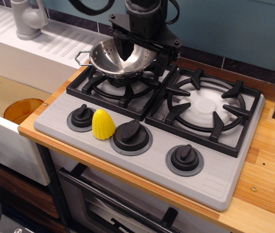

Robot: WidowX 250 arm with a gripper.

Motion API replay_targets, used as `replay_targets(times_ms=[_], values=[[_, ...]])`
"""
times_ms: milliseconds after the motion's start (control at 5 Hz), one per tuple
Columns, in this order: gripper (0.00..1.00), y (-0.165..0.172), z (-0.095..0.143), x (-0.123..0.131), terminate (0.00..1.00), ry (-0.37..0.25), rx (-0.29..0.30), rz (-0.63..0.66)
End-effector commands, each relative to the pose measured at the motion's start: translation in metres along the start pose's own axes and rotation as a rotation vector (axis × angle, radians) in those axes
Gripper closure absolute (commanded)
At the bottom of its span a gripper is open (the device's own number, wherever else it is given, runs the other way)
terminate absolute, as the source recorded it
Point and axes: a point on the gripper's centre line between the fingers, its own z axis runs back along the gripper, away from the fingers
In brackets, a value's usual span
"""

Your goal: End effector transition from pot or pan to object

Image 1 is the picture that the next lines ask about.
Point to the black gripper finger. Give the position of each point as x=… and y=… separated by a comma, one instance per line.
x=123, y=46
x=163, y=59

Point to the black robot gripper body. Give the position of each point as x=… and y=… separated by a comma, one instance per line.
x=148, y=31

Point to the steel colander bowl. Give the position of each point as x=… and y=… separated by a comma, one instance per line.
x=105, y=58

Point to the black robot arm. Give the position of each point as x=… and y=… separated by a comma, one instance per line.
x=147, y=7

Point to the black left burner grate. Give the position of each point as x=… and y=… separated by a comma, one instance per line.
x=118, y=83

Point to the black burner grate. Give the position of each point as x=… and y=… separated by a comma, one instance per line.
x=118, y=83
x=209, y=111

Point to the black right burner grate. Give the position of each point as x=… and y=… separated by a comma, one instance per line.
x=209, y=111

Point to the yellow toy corn cob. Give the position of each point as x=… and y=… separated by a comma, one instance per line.
x=103, y=126

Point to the black middle stove knob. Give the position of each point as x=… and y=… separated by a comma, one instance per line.
x=131, y=138

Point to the black stove knob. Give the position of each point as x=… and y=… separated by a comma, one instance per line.
x=131, y=138
x=80, y=119
x=184, y=160

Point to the black left stove knob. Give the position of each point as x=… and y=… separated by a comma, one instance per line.
x=80, y=119

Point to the grey toy faucet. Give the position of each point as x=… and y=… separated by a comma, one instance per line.
x=28, y=21

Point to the black right stove knob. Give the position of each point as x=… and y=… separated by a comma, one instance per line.
x=184, y=160

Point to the white toy sink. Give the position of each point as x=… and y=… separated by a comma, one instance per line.
x=34, y=69

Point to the grey toy stove top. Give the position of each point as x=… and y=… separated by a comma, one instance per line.
x=213, y=186

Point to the orange plastic plate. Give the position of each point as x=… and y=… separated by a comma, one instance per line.
x=18, y=111

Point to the toy oven door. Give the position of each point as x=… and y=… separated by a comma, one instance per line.
x=106, y=205

